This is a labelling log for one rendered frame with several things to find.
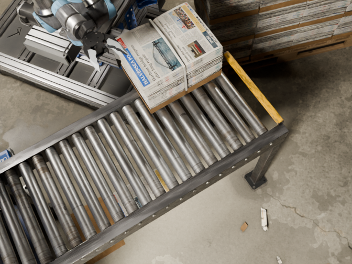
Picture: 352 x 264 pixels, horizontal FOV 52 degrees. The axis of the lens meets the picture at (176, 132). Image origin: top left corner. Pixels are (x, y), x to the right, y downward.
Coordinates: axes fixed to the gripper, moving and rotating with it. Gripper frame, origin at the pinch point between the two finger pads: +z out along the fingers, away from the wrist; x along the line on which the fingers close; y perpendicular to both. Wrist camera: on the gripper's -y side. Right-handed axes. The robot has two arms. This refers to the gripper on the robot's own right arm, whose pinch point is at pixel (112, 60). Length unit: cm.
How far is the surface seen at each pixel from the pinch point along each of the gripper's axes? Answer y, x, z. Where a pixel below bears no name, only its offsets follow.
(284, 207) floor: 116, -60, 73
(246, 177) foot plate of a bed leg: 117, -55, 44
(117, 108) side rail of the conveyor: 43.8, -1.8, -7.8
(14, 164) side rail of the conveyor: 51, 48, -17
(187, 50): 16.2, -32.9, 2.7
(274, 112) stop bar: 35, -51, 41
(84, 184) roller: 48, 30, 11
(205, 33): 14.7, -43.4, 1.7
